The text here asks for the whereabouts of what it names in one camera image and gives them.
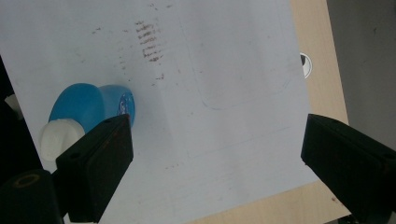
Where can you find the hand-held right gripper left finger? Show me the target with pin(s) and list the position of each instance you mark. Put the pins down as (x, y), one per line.
(93, 168)

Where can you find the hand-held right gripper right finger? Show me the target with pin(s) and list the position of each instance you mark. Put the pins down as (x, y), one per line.
(348, 161)

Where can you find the blue spray bottle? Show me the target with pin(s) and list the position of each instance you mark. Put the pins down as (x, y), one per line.
(77, 104)

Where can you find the white table mat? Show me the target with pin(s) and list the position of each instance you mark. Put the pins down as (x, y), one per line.
(218, 124)

